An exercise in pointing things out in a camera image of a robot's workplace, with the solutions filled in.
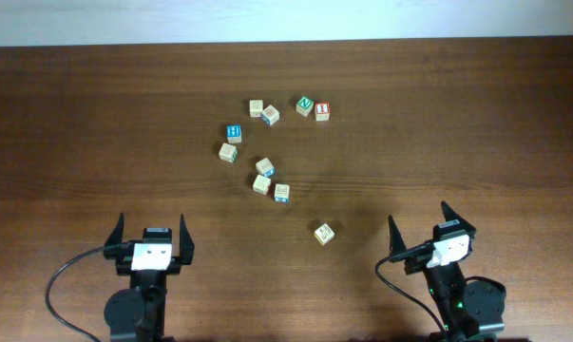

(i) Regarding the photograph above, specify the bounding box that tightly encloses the green N block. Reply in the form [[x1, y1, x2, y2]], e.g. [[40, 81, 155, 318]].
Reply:
[[296, 96, 315, 117]]

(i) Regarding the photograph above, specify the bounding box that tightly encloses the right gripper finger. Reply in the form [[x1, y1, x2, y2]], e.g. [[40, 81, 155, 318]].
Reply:
[[388, 215, 407, 259], [440, 200, 476, 236]]

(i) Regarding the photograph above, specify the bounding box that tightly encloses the wooden block blue edge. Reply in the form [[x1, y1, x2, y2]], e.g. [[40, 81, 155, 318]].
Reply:
[[256, 158, 276, 178]]

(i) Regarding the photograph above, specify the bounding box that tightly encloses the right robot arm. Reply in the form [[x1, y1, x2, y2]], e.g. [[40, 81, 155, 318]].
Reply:
[[374, 201, 506, 341]]

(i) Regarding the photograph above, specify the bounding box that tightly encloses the wooden block blue bottom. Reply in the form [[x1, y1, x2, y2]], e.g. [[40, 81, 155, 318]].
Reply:
[[274, 183, 290, 203]]

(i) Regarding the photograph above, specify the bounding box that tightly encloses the blue H block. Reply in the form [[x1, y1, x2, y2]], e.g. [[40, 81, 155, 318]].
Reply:
[[226, 124, 242, 144]]

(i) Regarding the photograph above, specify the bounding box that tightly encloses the red I block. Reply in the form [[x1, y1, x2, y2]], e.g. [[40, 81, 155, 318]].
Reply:
[[315, 103, 331, 122]]

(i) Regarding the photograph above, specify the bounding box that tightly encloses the wooden block number five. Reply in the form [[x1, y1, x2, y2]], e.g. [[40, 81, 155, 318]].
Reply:
[[219, 143, 238, 163]]

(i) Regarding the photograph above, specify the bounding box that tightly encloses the plain carved wooden block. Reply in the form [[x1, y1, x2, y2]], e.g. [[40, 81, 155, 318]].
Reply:
[[252, 175, 271, 195]]

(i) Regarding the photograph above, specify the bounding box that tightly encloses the lone carved wooden block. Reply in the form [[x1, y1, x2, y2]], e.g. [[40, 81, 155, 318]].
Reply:
[[314, 223, 335, 246]]

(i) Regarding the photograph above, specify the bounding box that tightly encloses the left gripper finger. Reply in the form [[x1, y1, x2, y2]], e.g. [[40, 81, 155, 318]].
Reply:
[[179, 215, 195, 265], [105, 213, 124, 247]]

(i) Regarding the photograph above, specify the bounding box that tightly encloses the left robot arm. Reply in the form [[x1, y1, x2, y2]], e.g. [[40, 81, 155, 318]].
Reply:
[[103, 215, 195, 342]]

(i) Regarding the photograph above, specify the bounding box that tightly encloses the wooden block blue side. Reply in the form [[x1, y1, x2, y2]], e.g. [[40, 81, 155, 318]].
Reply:
[[261, 105, 280, 125]]

